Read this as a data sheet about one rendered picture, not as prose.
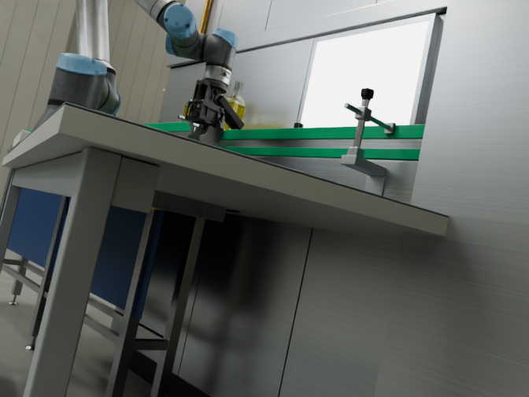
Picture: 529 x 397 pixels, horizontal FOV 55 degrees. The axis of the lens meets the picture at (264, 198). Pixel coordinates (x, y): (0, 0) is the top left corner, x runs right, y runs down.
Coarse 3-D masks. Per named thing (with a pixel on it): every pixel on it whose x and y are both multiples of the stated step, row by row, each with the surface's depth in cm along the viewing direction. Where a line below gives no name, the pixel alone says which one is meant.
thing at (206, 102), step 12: (204, 84) 140; (216, 84) 140; (204, 96) 142; (216, 96) 143; (192, 108) 140; (204, 108) 138; (216, 108) 141; (192, 120) 141; (204, 120) 138; (216, 120) 141
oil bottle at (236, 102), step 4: (228, 96) 169; (232, 96) 168; (236, 96) 168; (228, 100) 168; (232, 100) 167; (236, 100) 167; (240, 100) 168; (232, 104) 166; (236, 104) 167; (240, 104) 168; (244, 104) 169; (236, 108) 167; (240, 108) 168; (244, 108) 169; (236, 112) 167; (240, 112) 168; (240, 116) 169; (224, 124) 167; (224, 128) 166; (228, 128) 166
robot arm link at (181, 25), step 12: (144, 0) 129; (156, 0) 128; (168, 0) 129; (156, 12) 129; (168, 12) 126; (180, 12) 126; (168, 24) 126; (180, 24) 126; (192, 24) 128; (180, 36) 129; (192, 36) 132
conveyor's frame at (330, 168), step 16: (272, 160) 141; (288, 160) 137; (304, 160) 132; (320, 160) 128; (336, 160) 124; (368, 160) 118; (384, 160) 115; (320, 176) 127; (336, 176) 123; (352, 176) 120; (400, 176) 110; (384, 192) 112; (400, 192) 109
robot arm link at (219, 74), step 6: (210, 66) 141; (216, 66) 141; (204, 72) 143; (210, 72) 141; (216, 72) 140; (222, 72) 141; (228, 72) 142; (204, 78) 142; (210, 78) 140; (216, 78) 140; (222, 78) 141; (228, 78) 143; (228, 84) 144
